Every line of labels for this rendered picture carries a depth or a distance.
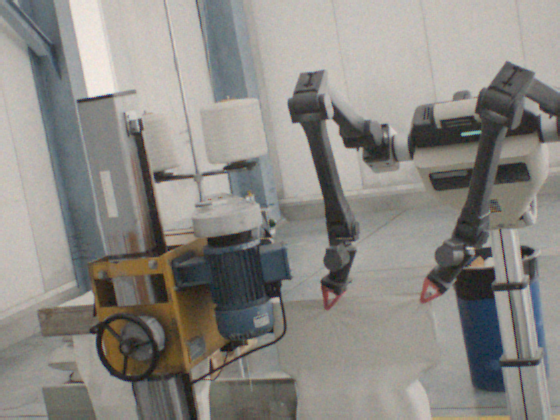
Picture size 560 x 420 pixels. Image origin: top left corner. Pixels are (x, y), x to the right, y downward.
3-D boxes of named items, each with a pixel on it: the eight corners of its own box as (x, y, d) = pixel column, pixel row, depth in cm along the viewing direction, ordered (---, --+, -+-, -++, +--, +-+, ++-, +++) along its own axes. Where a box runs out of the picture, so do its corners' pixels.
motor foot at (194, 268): (228, 278, 259) (223, 246, 258) (208, 290, 249) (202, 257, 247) (198, 281, 263) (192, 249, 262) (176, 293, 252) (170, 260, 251)
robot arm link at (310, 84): (325, 59, 260) (291, 64, 264) (321, 106, 255) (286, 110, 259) (382, 126, 297) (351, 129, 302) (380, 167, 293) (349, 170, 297)
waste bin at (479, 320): (564, 359, 519) (547, 240, 511) (550, 395, 473) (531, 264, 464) (475, 363, 539) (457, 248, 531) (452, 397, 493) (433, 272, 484)
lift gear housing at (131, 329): (169, 353, 253) (160, 312, 251) (158, 361, 248) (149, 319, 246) (134, 355, 257) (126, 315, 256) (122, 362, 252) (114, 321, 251)
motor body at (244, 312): (285, 324, 261) (269, 233, 258) (261, 342, 248) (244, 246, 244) (235, 327, 268) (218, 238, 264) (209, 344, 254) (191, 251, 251)
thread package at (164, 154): (191, 165, 279) (180, 106, 277) (166, 173, 266) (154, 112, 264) (147, 171, 286) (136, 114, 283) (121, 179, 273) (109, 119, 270)
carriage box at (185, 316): (244, 334, 281) (224, 227, 277) (187, 375, 251) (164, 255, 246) (170, 338, 291) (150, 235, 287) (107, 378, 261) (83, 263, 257)
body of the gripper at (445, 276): (424, 277, 263) (440, 257, 261) (434, 268, 273) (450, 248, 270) (443, 293, 262) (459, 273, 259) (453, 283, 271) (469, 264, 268)
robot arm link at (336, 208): (329, 89, 260) (292, 94, 265) (322, 98, 255) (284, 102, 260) (364, 230, 277) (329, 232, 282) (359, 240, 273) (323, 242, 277)
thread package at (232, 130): (279, 154, 269) (268, 92, 267) (253, 163, 254) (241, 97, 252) (225, 161, 276) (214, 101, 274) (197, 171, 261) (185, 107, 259)
